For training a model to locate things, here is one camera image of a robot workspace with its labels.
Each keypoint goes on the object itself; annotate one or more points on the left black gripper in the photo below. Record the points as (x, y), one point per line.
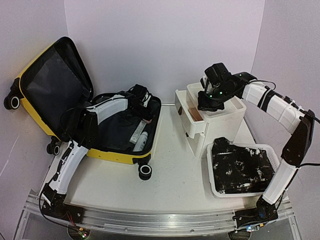
(148, 116)

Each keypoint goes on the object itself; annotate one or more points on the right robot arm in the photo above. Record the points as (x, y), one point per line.
(297, 123)

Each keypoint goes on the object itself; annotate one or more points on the white drawer cabinet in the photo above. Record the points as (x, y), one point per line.
(220, 123)

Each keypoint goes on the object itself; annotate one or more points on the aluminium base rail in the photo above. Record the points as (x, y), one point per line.
(136, 223)

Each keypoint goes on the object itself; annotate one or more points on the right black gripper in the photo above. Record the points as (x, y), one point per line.
(210, 100)

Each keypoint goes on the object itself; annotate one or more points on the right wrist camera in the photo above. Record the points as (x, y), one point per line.
(207, 85)

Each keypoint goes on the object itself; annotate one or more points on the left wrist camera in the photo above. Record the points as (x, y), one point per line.
(145, 100)

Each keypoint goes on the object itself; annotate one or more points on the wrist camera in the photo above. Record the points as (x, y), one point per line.
(207, 85)
(145, 100)

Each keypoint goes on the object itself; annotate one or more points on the white bottle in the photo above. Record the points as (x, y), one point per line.
(141, 142)

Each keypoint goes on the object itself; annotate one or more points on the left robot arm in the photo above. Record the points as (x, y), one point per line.
(118, 127)

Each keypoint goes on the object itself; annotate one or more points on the yellow cartoon print suitcase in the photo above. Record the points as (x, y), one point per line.
(52, 83)

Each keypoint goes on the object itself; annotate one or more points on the black white patterned garment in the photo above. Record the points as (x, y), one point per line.
(240, 167)

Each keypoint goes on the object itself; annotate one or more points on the brown pouch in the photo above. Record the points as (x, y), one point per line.
(193, 111)

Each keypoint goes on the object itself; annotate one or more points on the white cosmetic tube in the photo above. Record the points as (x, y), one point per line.
(138, 131)

